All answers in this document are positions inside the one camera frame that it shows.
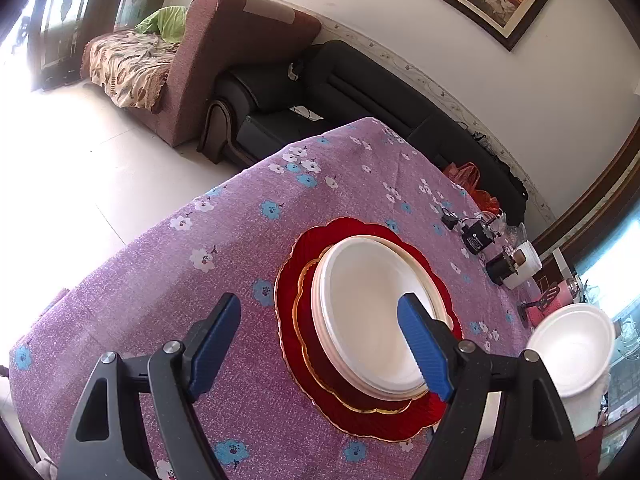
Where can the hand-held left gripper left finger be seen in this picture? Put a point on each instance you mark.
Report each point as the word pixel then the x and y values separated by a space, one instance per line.
pixel 215 345

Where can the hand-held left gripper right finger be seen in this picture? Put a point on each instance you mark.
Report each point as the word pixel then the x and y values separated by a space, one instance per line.
pixel 425 350

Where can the cream foam plate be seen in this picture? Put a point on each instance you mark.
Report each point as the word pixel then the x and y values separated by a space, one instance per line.
pixel 425 280

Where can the small red scalloped plate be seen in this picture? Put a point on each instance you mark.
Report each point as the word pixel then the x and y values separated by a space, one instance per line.
pixel 320 365

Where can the small white foam bowl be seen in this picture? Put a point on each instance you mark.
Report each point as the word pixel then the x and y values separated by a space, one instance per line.
pixel 570 350

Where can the purple floral tablecloth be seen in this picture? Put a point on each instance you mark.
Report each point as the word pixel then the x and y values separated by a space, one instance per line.
pixel 225 240

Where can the black pump motor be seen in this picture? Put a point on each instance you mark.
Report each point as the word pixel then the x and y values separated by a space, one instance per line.
pixel 500 269
pixel 477 237

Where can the large red scalloped plate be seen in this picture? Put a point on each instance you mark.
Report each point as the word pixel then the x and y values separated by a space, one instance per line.
pixel 300 255

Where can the white plastic cup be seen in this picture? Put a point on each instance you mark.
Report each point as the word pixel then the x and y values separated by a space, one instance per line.
pixel 522 265

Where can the black power adapter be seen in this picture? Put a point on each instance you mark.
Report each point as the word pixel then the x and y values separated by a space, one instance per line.
pixel 449 221

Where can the black phone stand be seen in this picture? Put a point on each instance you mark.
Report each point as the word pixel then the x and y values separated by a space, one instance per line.
pixel 547 297

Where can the clear plastic bag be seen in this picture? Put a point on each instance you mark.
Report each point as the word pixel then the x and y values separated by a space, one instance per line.
pixel 512 232

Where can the pink bottle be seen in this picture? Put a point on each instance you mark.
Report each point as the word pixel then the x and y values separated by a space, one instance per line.
pixel 562 297

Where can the red plastic bag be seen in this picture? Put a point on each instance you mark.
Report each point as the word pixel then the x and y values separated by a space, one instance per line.
pixel 467 177

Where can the wooden cabinet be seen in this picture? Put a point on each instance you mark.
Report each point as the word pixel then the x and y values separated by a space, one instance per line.
pixel 600 200

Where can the black leather sofa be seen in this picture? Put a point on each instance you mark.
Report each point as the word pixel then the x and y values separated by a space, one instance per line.
pixel 360 85

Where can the patterned sofa blanket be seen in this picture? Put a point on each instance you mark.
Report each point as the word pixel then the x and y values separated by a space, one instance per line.
pixel 130 65

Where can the brown fabric sofa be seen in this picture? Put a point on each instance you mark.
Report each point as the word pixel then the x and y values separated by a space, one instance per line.
pixel 220 45

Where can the green pillow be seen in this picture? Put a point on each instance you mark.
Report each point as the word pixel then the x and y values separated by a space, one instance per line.
pixel 162 22

